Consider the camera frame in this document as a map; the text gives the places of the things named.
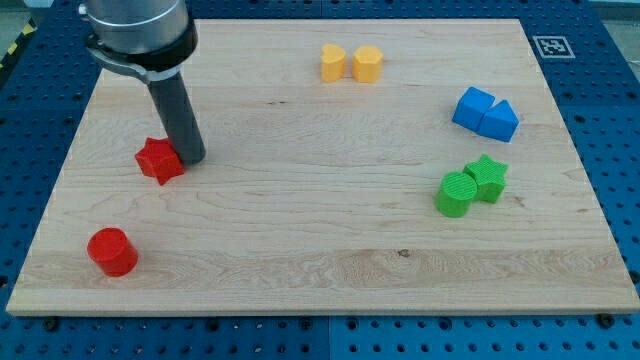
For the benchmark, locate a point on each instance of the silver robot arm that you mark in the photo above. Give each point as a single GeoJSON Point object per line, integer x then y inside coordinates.
{"type": "Point", "coordinates": [145, 39]}

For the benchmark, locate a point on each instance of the wooden board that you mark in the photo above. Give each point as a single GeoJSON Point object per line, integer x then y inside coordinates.
{"type": "Point", "coordinates": [318, 198]}

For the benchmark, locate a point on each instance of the green cylinder block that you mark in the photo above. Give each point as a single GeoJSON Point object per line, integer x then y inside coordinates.
{"type": "Point", "coordinates": [456, 193]}

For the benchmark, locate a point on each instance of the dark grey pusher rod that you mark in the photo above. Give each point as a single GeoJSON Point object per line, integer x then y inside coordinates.
{"type": "Point", "coordinates": [173, 105]}

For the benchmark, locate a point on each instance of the green star block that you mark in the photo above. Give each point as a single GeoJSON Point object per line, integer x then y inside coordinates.
{"type": "Point", "coordinates": [489, 176]}

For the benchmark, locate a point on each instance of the red star block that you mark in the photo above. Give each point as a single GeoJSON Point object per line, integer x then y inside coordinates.
{"type": "Point", "coordinates": [159, 160]}

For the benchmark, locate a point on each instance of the blue cube block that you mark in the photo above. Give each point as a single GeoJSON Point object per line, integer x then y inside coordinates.
{"type": "Point", "coordinates": [471, 107]}

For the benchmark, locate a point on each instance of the red cylinder block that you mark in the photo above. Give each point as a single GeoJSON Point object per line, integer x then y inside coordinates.
{"type": "Point", "coordinates": [111, 250]}

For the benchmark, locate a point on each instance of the yellow pentagon block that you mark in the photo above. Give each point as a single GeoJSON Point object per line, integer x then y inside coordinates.
{"type": "Point", "coordinates": [367, 64]}

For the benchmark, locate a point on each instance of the blue triangle block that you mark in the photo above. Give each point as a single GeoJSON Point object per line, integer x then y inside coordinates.
{"type": "Point", "coordinates": [499, 122]}

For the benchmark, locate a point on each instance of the white fiducial marker tag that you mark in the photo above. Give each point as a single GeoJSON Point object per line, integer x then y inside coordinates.
{"type": "Point", "coordinates": [553, 47]}

